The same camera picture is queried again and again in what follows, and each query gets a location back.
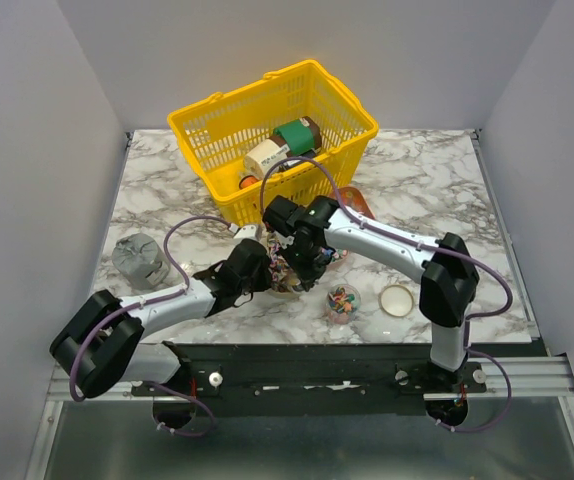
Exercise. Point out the gold rimmed jar lid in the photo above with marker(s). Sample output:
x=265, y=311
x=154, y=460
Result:
x=396, y=301

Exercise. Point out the beige tray swirl lollipops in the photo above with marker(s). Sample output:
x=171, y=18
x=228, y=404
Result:
x=284, y=280

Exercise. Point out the green wrapped brown package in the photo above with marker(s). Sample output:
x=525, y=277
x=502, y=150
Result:
x=300, y=135

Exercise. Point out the cream wrapped paper roll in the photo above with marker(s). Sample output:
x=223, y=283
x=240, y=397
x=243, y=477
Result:
x=263, y=156

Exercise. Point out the yellow plastic shopping basket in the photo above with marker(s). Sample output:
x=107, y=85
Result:
x=216, y=133

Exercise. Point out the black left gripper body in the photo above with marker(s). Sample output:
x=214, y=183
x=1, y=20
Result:
x=260, y=283

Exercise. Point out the pink tray pastel star candies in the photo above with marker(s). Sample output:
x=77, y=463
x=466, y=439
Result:
x=337, y=257

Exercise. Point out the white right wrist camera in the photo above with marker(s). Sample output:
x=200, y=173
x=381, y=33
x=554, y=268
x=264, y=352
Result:
x=276, y=241

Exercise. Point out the black box package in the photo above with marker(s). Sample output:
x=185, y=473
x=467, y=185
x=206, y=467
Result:
x=310, y=154

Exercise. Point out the clear plastic candy jar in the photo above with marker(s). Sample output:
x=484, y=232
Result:
x=342, y=303

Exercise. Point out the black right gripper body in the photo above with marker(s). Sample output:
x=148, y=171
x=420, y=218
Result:
x=304, y=262

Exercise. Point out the pink tray translucent star candies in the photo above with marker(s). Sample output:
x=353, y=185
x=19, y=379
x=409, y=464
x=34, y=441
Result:
x=353, y=198

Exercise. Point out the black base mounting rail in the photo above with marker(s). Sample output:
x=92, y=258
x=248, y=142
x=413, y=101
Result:
x=312, y=380

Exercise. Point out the grey crumpled cloth lump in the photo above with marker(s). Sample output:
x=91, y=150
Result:
x=141, y=261

